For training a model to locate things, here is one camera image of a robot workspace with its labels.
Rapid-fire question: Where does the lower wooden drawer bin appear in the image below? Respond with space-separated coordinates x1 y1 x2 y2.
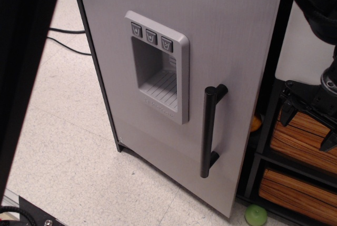
259 169 336 225

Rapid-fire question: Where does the wooden drawer bin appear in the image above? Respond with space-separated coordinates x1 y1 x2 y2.
259 169 336 225
270 113 336 174

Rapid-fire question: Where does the lower black floor cable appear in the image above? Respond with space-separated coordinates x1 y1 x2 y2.
46 37 92 56

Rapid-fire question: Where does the orange toy food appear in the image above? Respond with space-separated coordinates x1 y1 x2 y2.
250 115 262 132

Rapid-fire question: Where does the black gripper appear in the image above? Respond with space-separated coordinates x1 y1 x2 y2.
280 65 336 152

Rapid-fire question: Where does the dark grey fridge cabinet frame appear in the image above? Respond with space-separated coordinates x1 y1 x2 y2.
77 0 336 225

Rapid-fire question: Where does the black braided cable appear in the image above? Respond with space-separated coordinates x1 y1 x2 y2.
0 204 34 226

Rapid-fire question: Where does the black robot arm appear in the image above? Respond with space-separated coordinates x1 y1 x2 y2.
275 0 336 152

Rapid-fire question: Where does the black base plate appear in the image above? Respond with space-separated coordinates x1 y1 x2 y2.
18 196 65 226

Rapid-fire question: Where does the upper wooden drawer bin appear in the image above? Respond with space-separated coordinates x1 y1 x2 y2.
270 113 336 174

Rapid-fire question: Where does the grey water dispenser panel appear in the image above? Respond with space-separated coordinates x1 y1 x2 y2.
124 11 190 125

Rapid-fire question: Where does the black floor cable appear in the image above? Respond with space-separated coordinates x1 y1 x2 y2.
46 37 92 56
48 27 85 34

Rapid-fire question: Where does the grey toy fridge door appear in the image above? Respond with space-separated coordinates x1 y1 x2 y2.
79 0 280 217

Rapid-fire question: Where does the silver aluminium rail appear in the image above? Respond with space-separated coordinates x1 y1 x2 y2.
1 188 20 208

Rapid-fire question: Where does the green toy apple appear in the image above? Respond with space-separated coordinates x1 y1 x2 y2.
244 204 267 226

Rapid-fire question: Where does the black fridge door handle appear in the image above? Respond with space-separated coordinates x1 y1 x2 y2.
200 84 228 179

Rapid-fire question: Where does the white sink front panel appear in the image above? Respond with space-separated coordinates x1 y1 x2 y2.
275 3 334 85

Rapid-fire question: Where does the upper black floor cable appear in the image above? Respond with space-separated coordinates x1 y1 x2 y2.
48 27 85 34

